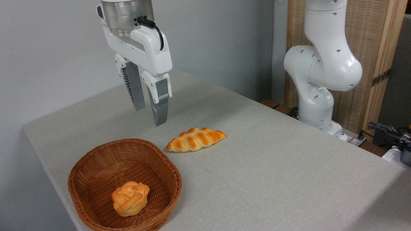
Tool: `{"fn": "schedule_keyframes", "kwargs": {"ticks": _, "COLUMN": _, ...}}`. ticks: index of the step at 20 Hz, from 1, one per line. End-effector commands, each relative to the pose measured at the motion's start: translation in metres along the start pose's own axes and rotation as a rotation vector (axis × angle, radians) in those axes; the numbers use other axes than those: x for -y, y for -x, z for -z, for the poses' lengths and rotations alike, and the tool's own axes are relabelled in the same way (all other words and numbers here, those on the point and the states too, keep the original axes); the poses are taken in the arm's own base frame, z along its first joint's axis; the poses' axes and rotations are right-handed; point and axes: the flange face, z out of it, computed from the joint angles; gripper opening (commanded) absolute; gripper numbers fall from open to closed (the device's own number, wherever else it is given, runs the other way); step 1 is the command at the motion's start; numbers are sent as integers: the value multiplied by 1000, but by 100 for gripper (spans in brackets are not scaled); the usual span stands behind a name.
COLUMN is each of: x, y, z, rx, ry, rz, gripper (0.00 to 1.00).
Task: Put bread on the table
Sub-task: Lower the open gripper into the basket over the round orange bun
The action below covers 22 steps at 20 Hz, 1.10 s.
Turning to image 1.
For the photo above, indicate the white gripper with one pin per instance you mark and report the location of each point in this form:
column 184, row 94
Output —
column 147, row 51

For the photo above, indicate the round orange bread roll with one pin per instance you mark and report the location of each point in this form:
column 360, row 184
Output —
column 130, row 199

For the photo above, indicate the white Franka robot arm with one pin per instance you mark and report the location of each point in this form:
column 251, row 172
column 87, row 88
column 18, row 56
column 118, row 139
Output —
column 324, row 64

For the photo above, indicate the long braided bread loaf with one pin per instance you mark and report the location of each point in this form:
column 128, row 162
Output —
column 196, row 139

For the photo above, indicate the brown wicker basket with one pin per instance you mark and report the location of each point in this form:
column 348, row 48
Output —
column 96, row 173

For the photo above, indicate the brown wooden block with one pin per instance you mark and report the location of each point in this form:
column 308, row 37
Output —
column 269, row 103

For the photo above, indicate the wooden woven folding screen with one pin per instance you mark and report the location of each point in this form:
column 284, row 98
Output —
column 369, row 35

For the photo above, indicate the black metal screen hinge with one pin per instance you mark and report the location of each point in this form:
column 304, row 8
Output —
column 381, row 77

